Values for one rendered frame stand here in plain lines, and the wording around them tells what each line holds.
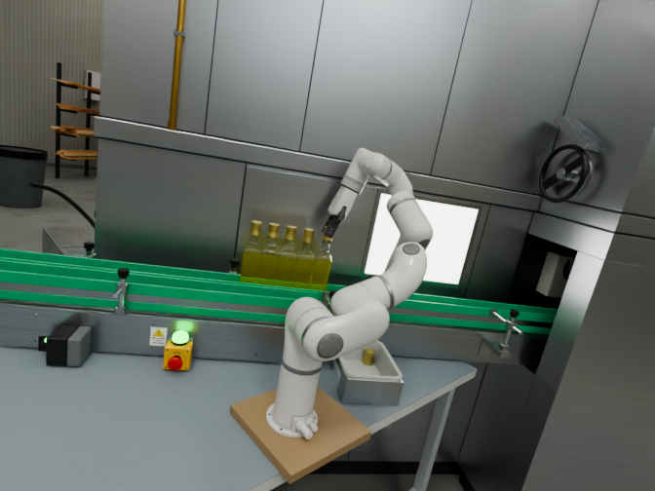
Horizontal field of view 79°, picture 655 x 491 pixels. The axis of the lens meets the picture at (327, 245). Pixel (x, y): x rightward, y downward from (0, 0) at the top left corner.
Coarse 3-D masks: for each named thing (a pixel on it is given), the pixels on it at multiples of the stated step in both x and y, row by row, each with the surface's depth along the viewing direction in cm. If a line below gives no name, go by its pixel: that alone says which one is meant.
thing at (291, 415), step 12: (288, 372) 89; (288, 384) 90; (300, 384) 89; (312, 384) 90; (276, 396) 94; (288, 396) 90; (300, 396) 90; (312, 396) 92; (276, 408) 93; (288, 408) 91; (300, 408) 91; (312, 408) 94; (276, 420) 93; (288, 420) 91; (300, 420) 91; (312, 420) 93; (276, 432) 91; (288, 432) 91; (300, 432) 91
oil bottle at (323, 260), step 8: (320, 256) 131; (328, 256) 131; (320, 264) 131; (328, 264) 132; (312, 272) 133; (320, 272) 132; (328, 272) 132; (312, 280) 132; (320, 280) 132; (312, 288) 133; (320, 288) 133
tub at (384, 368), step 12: (372, 348) 131; (384, 348) 127; (348, 360) 130; (360, 360) 131; (384, 360) 124; (348, 372) 109; (360, 372) 124; (372, 372) 125; (384, 372) 123; (396, 372) 115
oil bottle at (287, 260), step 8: (280, 248) 131; (288, 248) 128; (280, 256) 128; (288, 256) 128; (280, 264) 128; (288, 264) 129; (280, 272) 129; (288, 272) 129; (280, 280) 130; (288, 280) 130
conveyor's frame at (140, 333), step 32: (0, 320) 105; (32, 320) 107; (64, 320) 108; (96, 320) 110; (128, 320) 111; (160, 320) 113; (192, 320) 115; (224, 320) 118; (128, 352) 114; (160, 352) 116; (224, 352) 119; (256, 352) 121; (416, 352) 143; (448, 352) 145; (512, 352) 151
